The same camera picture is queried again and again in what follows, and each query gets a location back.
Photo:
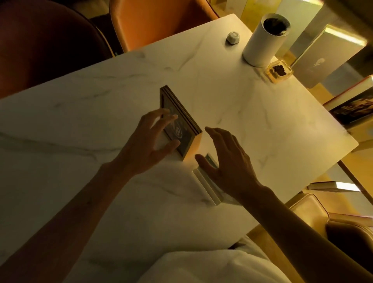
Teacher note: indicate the person's left thumb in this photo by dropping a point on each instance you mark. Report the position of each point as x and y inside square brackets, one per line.
[168, 146]

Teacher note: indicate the dark cover book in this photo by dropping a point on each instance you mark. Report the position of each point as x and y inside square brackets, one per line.
[354, 105]

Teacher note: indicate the person's left forearm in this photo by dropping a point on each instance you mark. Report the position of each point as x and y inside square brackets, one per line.
[67, 221]

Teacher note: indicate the person's left hand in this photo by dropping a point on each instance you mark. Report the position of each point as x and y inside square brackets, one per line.
[140, 145]

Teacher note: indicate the tall white box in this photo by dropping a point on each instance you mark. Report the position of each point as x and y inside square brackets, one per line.
[300, 20]

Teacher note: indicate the dark brown chair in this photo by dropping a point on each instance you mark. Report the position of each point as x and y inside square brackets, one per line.
[43, 40]

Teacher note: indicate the person's left middle finger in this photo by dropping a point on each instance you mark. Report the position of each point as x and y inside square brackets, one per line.
[156, 114]

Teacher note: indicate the white cylinder container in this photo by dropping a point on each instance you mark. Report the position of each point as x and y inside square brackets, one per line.
[260, 43]

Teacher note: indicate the dark square box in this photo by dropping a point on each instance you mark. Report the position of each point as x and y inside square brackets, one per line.
[186, 125]

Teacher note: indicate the thin white book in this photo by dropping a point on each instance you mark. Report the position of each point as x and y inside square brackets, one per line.
[332, 186]

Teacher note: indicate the person's right thumb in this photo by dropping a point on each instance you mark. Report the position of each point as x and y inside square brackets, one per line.
[205, 164]

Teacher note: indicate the small clear glass dish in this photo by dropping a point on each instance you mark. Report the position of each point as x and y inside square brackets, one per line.
[279, 71]

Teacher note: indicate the person's right forearm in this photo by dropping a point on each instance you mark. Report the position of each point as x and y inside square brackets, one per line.
[303, 239]

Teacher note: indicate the small white faceted knob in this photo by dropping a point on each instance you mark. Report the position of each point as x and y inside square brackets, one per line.
[232, 38]

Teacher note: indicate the person's white clothing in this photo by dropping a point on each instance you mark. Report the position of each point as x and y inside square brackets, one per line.
[215, 265]

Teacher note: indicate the person's right hand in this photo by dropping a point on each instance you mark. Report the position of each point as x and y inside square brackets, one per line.
[233, 169]

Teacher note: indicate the orange chair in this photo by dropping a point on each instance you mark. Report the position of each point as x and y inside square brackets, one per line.
[157, 20]

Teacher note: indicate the tan leather chair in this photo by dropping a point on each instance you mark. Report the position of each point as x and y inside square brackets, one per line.
[343, 230]

